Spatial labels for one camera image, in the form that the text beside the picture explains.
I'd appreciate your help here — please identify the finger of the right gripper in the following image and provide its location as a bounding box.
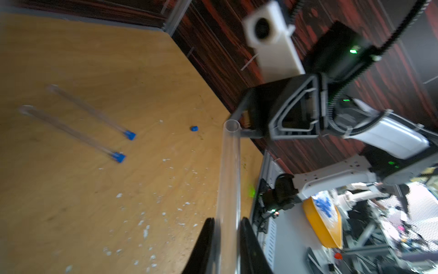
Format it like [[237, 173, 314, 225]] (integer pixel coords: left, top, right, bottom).
[[268, 74, 321, 140], [229, 88, 266, 139]]

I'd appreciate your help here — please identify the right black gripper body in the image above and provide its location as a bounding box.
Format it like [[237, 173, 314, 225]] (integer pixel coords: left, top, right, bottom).
[[248, 74, 327, 135]]

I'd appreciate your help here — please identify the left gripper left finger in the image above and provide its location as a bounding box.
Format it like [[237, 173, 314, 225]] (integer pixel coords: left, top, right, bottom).
[[182, 218, 215, 274]]

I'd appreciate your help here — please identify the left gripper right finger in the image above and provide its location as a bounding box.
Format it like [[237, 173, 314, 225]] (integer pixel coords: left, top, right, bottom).
[[239, 218, 273, 274]]

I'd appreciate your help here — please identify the clear glass test tube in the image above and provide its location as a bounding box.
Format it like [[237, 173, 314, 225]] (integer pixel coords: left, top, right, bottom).
[[47, 84, 128, 134]]

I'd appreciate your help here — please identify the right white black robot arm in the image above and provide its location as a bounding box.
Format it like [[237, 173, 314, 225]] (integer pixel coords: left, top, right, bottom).
[[231, 22, 438, 213]]

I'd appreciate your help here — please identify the yellow container outside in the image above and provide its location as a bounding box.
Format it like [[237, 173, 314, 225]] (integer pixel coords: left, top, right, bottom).
[[302, 191, 343, 249]]

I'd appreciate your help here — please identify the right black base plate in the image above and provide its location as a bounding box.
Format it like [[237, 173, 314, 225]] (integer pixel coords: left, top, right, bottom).
[[250, 178, 271, 235]]

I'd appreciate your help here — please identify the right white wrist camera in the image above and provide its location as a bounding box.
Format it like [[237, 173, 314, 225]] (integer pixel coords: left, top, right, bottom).
[[242, 1, 305, 83]]

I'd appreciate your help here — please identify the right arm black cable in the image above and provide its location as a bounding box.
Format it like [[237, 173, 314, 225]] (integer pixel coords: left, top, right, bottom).
[[287, 0, 432, 138]]

